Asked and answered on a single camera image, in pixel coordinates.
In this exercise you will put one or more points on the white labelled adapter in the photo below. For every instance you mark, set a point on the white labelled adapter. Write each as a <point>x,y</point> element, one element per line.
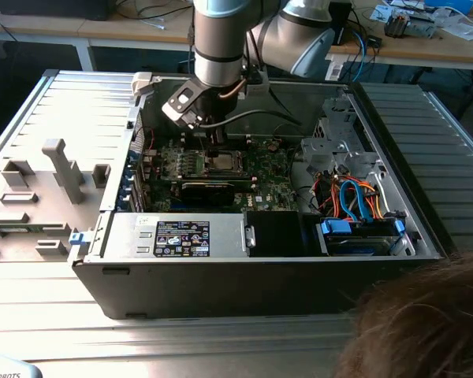
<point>334,71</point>

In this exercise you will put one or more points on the black open PC case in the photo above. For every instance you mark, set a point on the black open PC case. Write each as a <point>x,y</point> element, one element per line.
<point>220,291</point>

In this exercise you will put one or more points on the person's brown-haired head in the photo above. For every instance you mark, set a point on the person's brown-haired head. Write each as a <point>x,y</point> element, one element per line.
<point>418,323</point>

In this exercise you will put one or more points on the blue case latch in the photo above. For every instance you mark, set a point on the blue case latch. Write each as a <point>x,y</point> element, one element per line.
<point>77,239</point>

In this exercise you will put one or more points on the grey parts rack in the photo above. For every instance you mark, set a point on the grey parts rack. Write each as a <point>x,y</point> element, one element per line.
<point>43,189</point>

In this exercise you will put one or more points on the black monitor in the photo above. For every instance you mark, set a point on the black monitor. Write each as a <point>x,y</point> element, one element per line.
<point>51,8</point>

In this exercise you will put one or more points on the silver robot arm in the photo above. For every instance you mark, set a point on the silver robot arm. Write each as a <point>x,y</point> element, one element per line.
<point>217,47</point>

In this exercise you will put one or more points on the expansion slot bracket row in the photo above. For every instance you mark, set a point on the expansion slot bracket row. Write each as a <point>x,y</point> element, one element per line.
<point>136,197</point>

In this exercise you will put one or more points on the grey metal device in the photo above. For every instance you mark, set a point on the grey metal device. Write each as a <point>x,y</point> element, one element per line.
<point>421,27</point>

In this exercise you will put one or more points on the black graphics card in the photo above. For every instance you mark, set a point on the black graphics card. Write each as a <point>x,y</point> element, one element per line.
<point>205,193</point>

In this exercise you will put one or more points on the black power supply label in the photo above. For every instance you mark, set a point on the black power supply label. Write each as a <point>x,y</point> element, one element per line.
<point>181,238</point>

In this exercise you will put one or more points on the silver metal drive cage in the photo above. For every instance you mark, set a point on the silver metal drive cage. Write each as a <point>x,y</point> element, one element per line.
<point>327,149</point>

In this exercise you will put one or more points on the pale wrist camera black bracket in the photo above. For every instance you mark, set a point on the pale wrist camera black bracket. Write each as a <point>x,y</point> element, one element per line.
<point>179,100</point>

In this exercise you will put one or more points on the metal CPU cooler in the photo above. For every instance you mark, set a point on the metal CPU cooler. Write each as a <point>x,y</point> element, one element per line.
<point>396,25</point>

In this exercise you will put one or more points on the silver power supply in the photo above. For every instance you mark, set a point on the silver power supply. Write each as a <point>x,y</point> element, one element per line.
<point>130,236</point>

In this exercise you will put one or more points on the papers and plastic bags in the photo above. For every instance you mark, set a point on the papers and plastic bags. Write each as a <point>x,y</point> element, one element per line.
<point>461,25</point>

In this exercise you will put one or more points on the green motherboard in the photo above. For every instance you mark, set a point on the green motherboard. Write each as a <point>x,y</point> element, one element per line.
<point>272,173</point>

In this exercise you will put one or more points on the green RAM stick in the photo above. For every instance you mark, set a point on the green RAM stick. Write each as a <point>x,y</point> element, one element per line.
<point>13,230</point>

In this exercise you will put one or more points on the small white wrist camera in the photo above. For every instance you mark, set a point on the small white wrist camera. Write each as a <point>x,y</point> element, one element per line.
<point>258,88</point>

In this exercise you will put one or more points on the beige case latch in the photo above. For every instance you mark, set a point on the beige case latch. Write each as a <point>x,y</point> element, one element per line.
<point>142,82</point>

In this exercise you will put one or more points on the black fan shroud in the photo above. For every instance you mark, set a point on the black fan shroud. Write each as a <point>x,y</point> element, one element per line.
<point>276,234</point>

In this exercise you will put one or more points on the wooden desk white frame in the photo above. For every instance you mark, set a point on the wooden desk white frame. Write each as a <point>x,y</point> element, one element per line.
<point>102,27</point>

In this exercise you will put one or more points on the CPU socket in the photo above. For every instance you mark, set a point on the CPU socket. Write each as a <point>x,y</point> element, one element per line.
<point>205,172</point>

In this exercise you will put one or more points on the hard disk in blue carrier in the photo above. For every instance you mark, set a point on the hard disk in blue carrier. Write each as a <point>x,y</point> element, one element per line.
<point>331,228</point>

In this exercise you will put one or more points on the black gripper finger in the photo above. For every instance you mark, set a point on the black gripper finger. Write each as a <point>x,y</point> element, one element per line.
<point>218,138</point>

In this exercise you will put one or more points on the black box on desk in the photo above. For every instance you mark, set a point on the black box on desk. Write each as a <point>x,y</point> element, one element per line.
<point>343,23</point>

